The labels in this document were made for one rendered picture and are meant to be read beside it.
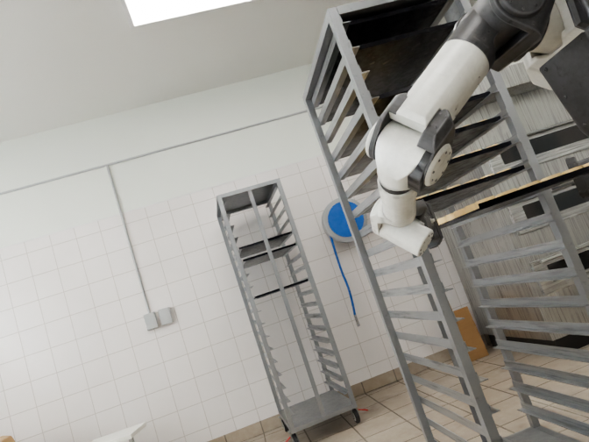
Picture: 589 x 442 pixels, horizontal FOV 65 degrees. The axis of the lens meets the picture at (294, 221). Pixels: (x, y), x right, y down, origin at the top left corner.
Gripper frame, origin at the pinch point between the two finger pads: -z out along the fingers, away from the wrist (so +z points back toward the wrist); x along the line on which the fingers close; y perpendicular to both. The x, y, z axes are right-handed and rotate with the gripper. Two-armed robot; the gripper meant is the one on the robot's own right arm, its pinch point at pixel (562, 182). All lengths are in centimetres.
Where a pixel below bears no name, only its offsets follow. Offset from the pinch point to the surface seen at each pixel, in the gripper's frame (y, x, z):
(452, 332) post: 24, -30, -38
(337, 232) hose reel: -188, 27, -190
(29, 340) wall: -9, 23, -386
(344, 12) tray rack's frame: 20, 74, -36
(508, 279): -33, -27, -32
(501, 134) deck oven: -213, 52, -45
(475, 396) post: 25, -49, -38
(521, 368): -44, -64, -44
